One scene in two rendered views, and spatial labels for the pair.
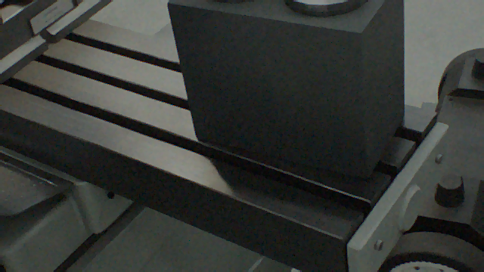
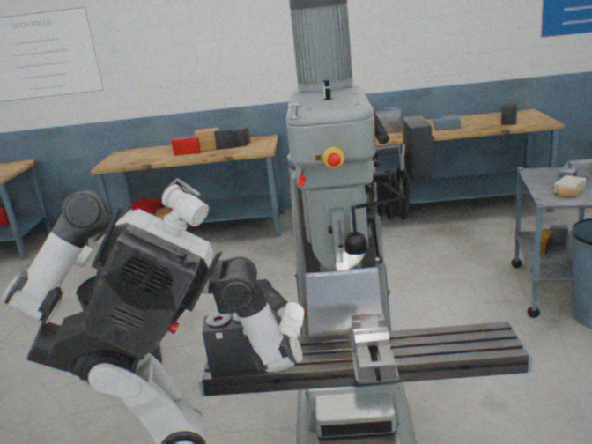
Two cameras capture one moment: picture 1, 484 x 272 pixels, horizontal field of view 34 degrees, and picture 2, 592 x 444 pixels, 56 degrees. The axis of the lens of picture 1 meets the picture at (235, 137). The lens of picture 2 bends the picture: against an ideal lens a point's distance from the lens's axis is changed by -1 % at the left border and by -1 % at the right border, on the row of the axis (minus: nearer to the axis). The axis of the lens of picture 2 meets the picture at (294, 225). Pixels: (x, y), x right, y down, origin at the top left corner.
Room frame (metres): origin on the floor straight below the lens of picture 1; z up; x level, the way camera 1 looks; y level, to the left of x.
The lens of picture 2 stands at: (2.35, -0.97, 2.20)
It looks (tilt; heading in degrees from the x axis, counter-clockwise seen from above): 22 degrees down; 143
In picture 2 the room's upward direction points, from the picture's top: 7 degrees counter-clockwise
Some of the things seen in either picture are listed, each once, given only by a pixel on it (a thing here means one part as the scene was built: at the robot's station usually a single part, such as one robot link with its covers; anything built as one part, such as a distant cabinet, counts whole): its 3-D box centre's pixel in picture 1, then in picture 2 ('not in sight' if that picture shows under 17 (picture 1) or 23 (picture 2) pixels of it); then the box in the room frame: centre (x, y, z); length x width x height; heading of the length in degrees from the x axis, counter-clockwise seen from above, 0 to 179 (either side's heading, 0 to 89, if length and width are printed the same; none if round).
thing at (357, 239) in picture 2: not in sight; (355, 241); (1.16, 0.17, 1.46); 0.07 x 0.07 x 0.06
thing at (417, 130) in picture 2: not in sight; (418, 147); (0.99, 0.70, 1.62); 0.20 x 0.09 x 0.21; 139
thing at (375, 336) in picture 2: not in sight; (371, 336); (1.09, 0.28, 1.02); 0.12 x 0.06 x 0.04; 50
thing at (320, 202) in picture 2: not in sight; (337, 219); (0.99, 0.26, 1.47); 0.21 x 0.19 x 0.32; 49
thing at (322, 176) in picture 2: not in sight; (332, 159); (0.96, 0.28, 1.68); 0.34 x 0.24 x 0.10; 139
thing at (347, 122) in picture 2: not in sight; (329, 122); (0.98, 0.26, 1.81); 0.47 x 0.26 x 0.16; 139
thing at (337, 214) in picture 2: not in sight; (340, 240); (1.08, 0.18, 1.45); 0.04 x 0.04 x 0.21; 49
